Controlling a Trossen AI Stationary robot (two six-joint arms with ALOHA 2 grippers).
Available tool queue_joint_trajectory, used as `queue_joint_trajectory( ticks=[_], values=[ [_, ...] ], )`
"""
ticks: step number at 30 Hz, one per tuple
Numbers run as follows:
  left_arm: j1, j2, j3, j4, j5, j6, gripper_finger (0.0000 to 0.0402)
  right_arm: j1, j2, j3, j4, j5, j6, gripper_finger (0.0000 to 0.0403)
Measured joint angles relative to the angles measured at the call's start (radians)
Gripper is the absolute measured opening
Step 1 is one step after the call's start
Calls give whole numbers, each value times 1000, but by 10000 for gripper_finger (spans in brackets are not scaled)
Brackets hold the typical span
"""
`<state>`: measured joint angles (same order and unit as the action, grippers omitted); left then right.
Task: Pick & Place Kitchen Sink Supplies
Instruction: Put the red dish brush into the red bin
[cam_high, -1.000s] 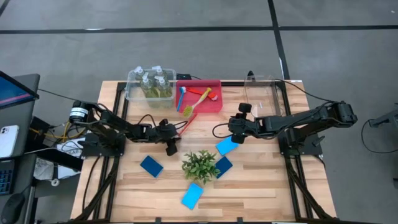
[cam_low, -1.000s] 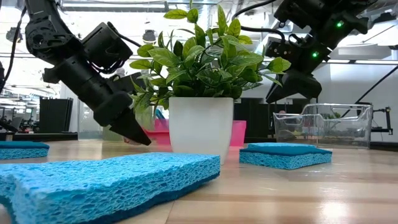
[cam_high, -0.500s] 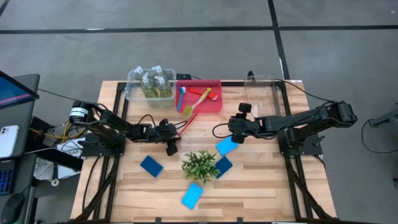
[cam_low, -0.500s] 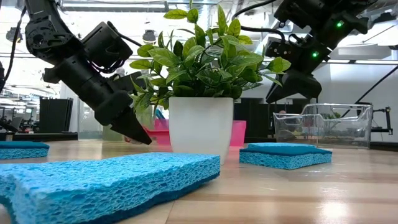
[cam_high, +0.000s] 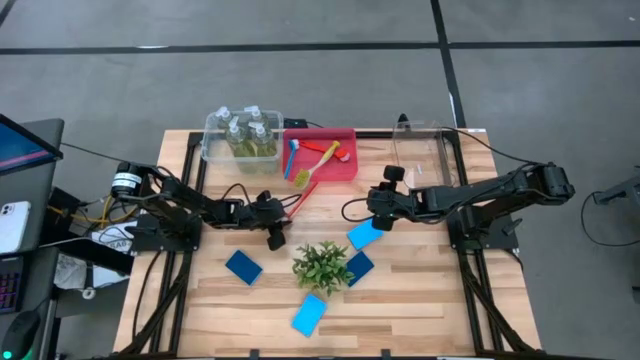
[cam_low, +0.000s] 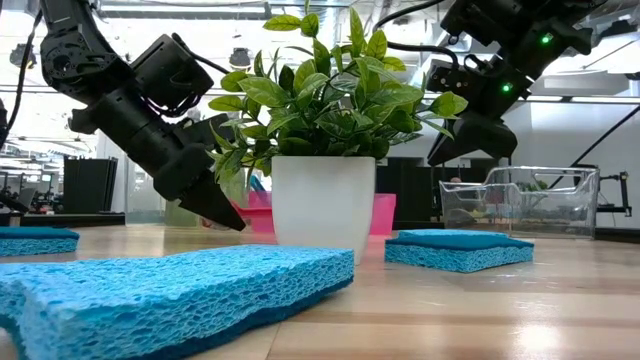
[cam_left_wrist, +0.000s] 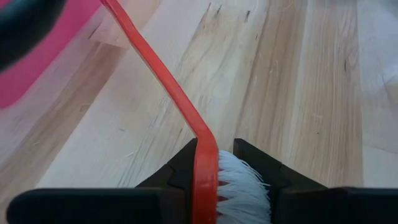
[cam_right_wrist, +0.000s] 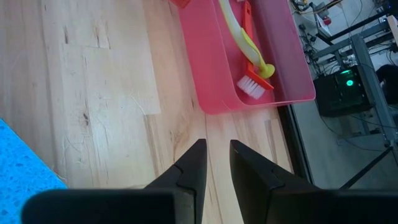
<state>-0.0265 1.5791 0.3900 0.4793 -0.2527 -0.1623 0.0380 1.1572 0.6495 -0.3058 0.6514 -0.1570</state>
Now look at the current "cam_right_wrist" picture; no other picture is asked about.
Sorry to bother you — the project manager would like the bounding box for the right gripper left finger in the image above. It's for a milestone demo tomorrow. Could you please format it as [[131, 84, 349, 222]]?
[[21, 138, 208, 224]]

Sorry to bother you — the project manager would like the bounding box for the black aluminium table frame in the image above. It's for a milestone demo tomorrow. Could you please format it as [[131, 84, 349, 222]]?
[[278, 104, 398, 190]]

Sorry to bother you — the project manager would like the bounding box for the black desktop computer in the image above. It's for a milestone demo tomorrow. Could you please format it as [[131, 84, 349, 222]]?
[[312, 67, 376, 118]]

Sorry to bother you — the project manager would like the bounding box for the red plastic bin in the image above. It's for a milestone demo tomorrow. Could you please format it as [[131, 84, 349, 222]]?
[[177, 0, 317, 115]]

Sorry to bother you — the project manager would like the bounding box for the grey metal rack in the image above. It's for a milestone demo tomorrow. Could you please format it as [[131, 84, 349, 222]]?
[[312, 15, 398, 150]]

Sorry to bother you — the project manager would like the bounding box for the green dish brush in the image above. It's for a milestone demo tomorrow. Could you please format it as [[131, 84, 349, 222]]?
[[217, 0, 276, 80]]

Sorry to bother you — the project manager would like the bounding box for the blue kitchen sponge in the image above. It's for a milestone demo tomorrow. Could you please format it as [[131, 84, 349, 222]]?
[[0, 118, 68, 224]]

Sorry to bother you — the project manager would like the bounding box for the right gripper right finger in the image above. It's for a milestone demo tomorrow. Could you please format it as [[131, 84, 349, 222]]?
[[229, 139, 398, 224]]

